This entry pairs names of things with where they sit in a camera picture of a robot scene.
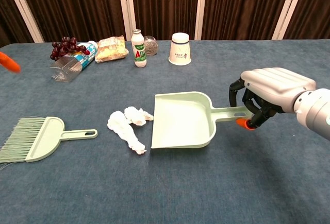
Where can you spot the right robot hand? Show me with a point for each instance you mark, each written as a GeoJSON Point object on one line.
{"type": "Point", "coordinates": [278, 85]}

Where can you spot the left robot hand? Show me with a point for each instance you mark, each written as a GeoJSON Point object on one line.
{"type": "Point", "coordinates": [9, 63]}

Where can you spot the light green hand broom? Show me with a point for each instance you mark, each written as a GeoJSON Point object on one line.
{"type": "Point", "coordinates": [46, 139]}

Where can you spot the light green plastic dustpan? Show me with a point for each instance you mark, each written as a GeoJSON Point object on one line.
{"type": "Point", "coordinates": [180, 121]}

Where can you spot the long white tissue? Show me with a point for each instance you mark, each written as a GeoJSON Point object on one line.
{"type": "Point", "coordinates": [121, 128]}

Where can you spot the small white tissue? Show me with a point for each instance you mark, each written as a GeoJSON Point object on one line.
{"type": "Point", "coordinates": [135, 116]}

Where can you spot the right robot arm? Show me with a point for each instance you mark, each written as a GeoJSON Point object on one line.
{"type": "Point", "coordinates": [314, 110]}

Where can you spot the dark red grape bunch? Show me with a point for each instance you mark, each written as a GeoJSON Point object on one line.
{"type": "Point", "coordinates": [63, 47]}

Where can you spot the clear ribbed plastic box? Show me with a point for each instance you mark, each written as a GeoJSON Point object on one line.
{"type": "Point", "coordinates": [65, 68]}

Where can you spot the blue and white tube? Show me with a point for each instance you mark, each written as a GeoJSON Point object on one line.
{"type": "Point", "coordinates": [89, 52]}

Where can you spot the dark brown curtain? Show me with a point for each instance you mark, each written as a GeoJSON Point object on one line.
{"type": "Point", "coordinates": [77, 2]}

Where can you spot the upturned white paper cup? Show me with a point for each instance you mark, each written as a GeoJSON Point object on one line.
{"type": "Point", "coordinates": [180, 50]}

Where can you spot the white green AD milk bottle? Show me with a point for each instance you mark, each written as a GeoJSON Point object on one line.
{"type": "Point", "coordinates": [139, 51]}

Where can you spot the clear jar with steel wool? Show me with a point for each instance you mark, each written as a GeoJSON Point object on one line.
{"type": "Point", "coordinates": [152, 46]}

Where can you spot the white frame post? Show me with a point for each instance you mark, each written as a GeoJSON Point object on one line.
{"type": "Point", "coordinates": [23, 7]}
{"type": "Point", "coordinates": [201, 7]}
{"type": "Point", "coordinates": [126, 7]}
{"type": "Point", "coordinates": [288, 7]}

